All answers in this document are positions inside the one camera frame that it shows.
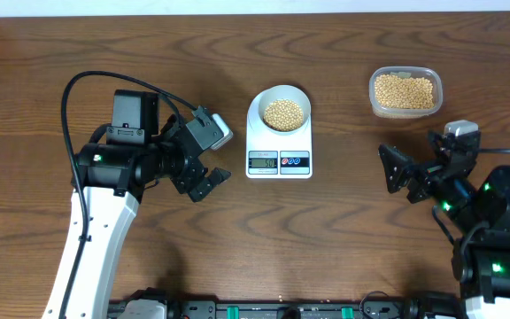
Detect black left camera cable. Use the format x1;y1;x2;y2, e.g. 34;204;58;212
58;70;199;319

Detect soybeans in grey bowl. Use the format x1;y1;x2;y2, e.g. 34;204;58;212
263;99;304;132

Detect grey round bowl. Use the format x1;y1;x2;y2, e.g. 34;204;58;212
255;85;312;134

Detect white digital kitchen scale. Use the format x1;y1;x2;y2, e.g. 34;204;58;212
245;91;313;179

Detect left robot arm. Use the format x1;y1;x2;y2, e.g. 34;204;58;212
43;89;233;318

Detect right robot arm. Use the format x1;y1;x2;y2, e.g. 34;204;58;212
378;130;510;318

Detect clear plastic container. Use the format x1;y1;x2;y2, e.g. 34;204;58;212
368;66;444;119

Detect pile of soybeans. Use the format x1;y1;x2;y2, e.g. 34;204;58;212
374;74;434;109

